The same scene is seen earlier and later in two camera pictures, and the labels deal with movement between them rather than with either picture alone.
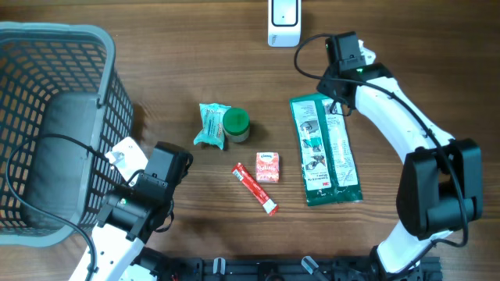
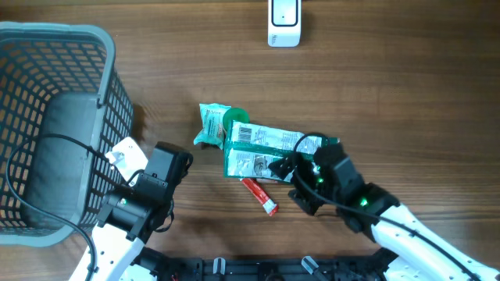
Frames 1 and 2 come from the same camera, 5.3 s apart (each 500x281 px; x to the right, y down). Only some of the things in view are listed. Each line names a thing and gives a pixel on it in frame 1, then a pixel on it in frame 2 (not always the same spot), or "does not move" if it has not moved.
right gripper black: x=328 y=72 -> x=306 y=165
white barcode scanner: x=284 y=23 does not move
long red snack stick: x=255 y=189 does not move
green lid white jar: x=236 y=125 does not move
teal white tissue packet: x=212 y=130 does not move
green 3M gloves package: x=326 y=151 -> x=250 y=147
